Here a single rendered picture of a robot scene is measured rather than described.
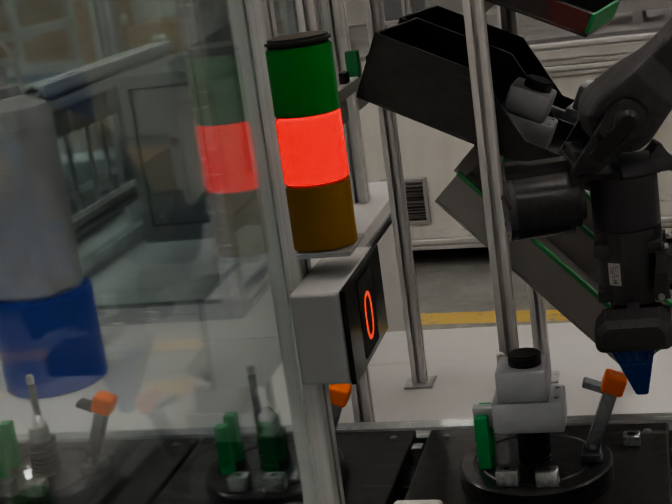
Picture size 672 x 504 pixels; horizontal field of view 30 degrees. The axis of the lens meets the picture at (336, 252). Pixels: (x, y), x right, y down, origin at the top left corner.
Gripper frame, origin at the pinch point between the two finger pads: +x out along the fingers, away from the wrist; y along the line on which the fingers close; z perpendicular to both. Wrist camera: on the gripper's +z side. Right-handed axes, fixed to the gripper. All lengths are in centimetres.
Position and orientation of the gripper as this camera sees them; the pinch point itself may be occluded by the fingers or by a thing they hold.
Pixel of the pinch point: (639, 356)
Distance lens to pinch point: 114.5
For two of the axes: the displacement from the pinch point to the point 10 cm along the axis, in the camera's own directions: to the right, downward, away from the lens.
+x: 1.5, 9.6, 2.5
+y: 2.3, -2.8, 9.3
